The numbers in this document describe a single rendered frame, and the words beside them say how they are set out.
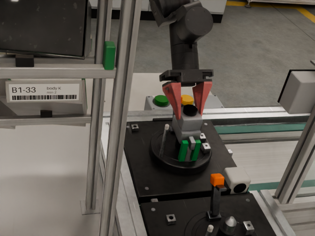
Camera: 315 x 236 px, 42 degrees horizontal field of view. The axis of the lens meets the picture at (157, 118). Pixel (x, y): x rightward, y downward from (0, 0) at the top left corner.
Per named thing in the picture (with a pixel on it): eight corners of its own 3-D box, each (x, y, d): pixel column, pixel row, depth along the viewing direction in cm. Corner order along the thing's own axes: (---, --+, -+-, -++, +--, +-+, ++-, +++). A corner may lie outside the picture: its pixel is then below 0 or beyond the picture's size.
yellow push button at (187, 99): (176, 100, 112) (177, 94, 111) (190, 99, 113) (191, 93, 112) (180, 108, 109) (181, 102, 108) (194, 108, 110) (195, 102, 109)
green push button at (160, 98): (152, 100, 110) (153, 94, 109) (166, 100, 111) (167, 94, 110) (155, 109, 107) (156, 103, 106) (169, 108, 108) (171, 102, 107)
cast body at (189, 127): (170, 125, 90) (176, 99, 86) (189, 124, 91) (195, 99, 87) (182, 151, 84) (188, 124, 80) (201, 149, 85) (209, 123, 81)
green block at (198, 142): (189, 157, 88) (194, 139, 85) (194, 157, 88) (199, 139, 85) (191, 160, 87) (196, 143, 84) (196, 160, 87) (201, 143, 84)
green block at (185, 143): (177, 158, 87) (181, 140, 84) (182, 157, 87) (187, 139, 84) (179, 161, 86) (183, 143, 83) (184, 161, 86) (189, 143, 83)
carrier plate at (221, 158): (117, 129, 98) (118, 121, 97) (208, 125, 105) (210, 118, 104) (138, 203, 80) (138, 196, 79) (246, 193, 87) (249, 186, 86)
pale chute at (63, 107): (25, 122, 90) (27, 102, 90) (86, 126, 91) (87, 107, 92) (-4, 97, 62) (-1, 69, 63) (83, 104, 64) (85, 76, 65)
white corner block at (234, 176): (219, 180, 89) (224, 166, 87) (238, 179, 90) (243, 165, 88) (228, 196, 85) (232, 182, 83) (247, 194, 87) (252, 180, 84)
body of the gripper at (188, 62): (214, 77, 84) (212, 42, 85) (168, 78, 81) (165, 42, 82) (203, 83, 90) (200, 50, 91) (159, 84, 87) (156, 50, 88)
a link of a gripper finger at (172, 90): (206, 117, 83) (203, 71, 83) (173, 119, 81) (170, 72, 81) (194, 120, 89) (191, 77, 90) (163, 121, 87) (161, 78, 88)
